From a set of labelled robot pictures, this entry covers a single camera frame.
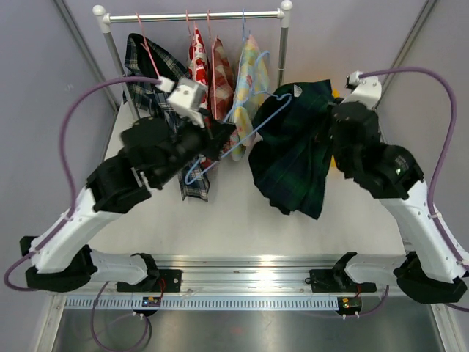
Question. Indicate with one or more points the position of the red white floral skirt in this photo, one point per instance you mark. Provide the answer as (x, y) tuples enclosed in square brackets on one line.
[(197, 58)]

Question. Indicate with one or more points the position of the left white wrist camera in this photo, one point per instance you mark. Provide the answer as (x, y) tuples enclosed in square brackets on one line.
[(185, 97)]

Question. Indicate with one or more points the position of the navy plaid skirt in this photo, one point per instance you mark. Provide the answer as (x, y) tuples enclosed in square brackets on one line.
[(147, 97)]

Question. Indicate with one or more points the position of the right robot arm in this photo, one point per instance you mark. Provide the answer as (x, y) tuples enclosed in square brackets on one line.
[(428, 272)]

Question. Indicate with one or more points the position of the aluminium mounting rail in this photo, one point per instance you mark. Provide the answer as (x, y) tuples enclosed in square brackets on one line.
[(238, 273)]

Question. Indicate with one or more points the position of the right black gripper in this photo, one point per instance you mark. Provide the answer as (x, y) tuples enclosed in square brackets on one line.
[(330, 115)]

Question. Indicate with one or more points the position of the light blue hanger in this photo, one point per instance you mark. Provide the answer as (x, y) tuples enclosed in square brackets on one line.
[(250, 66)]

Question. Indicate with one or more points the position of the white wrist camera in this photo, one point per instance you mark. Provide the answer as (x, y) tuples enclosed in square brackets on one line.
[(367, 91), (185, 97)]

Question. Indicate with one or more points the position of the white metal clothes rack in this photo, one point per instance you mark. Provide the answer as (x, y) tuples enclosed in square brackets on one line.
[(283, 13)]

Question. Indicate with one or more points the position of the dark green plaid skirt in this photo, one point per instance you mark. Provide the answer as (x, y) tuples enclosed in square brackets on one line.
[(291, 161)]

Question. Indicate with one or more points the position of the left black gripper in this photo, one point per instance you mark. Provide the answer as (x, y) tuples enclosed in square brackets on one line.
[(215, 134)]

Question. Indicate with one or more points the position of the yellow plastic bin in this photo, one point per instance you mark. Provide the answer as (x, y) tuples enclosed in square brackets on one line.
[(337, 99)]

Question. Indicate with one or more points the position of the slotted white cable duct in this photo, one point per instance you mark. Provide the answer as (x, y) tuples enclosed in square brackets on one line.
[(205, 303)]

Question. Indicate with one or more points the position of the red beige checked skirt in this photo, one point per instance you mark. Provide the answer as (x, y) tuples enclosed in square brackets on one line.
[(224, 80)]

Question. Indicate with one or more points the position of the pastel floral skirt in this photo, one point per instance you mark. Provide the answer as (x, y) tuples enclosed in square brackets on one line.
[(243, 117)]

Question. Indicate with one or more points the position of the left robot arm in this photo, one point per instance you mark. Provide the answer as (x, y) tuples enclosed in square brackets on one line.
[(150, 157)]

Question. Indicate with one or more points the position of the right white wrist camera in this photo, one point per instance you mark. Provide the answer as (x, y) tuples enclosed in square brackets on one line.
[(367, 91)]

